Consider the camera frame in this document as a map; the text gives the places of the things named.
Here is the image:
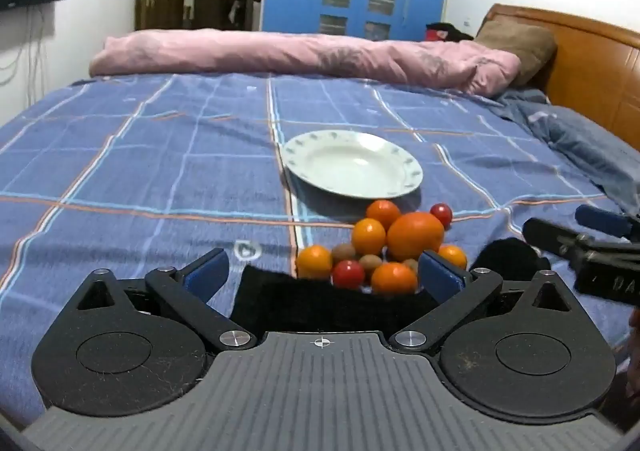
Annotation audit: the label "large orange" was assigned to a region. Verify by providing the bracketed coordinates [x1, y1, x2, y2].
[386, 212, 446, 263]

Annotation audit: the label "wooden headboard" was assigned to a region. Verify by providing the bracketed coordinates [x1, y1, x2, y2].
[485, 3, 640, 152]

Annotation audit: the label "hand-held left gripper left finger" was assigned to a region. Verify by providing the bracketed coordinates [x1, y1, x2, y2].
[65, 248, 257, 352]

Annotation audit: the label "blue plaid bed sheet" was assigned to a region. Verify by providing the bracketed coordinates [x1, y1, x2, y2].
[0, 72, 640, 432]

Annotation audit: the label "pink quilt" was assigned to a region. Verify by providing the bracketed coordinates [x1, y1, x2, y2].
[89, 28, 522, 98]

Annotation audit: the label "white patterned plate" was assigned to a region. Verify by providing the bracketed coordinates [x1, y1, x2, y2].
[281, 130, 424, 200]

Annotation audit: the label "grey-blue blanket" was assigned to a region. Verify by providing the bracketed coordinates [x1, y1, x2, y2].
[492, 88, 640, 216]

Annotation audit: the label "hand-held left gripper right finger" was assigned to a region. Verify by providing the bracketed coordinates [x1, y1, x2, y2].
[390, 251, 581, 354]

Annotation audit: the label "small orange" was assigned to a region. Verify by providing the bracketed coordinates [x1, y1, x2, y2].
[351, 218, 387, 256]
[370, 262, 419, 296]
[438, 244, 468, 271]
[365, 200, 402, 231]
[296, 245, 334, 280]

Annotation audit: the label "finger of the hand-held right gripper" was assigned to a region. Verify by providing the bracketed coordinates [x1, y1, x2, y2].
[575, 205, 640, 242]
[522, 217, 593, 262]

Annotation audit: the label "red and black bag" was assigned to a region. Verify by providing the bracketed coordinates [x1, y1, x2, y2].
[425, 22, 475, 42]

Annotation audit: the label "white wall cables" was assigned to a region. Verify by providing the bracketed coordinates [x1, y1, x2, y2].
[0, 6, 51, 102]

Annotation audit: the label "brown pillow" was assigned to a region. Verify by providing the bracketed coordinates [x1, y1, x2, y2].
[472, 20, 558, 86]

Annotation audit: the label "black fuzzy cloth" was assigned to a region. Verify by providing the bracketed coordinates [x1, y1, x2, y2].
[471, 239, 552, 283]
[231, 265, 441, 333]

